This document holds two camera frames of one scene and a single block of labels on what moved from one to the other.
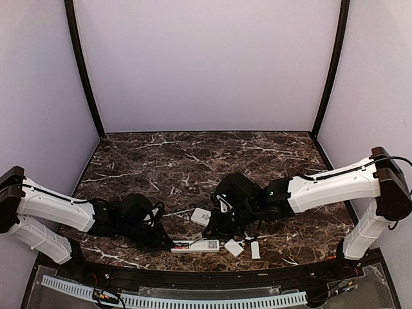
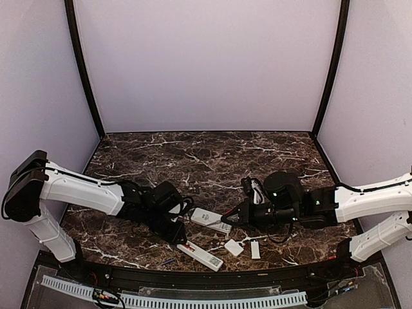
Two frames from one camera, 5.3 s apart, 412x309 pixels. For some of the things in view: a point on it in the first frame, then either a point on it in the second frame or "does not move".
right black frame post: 345,11 does not move
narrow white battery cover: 255,250 does not move
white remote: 198,246 to 202,257
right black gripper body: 230,225 to 255,217
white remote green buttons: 201,216 does not move
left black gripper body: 144,239 to 158,227
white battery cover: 234,247 does not move
